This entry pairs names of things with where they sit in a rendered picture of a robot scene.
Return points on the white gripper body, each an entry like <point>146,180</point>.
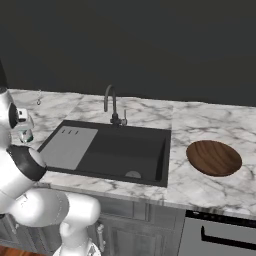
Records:
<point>25,125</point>

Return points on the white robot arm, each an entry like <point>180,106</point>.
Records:
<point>36,203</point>

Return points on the teal mug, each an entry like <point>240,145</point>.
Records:
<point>26,136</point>

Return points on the grey sink drain board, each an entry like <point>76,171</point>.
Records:
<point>68,146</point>

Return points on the black kitchen sink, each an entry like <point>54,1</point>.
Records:
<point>133,153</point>

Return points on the grey cabinet door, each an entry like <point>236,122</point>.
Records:
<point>43,241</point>
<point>140,238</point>

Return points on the brown wooden bowl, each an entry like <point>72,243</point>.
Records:
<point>214,158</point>

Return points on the small grey metal object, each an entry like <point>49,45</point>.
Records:
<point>39,99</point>

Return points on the dark metal tap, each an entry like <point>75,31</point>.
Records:
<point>114,113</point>

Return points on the grey false drawer front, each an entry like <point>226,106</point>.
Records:
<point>121,208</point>

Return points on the grey dishwasher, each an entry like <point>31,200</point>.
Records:
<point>220,238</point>

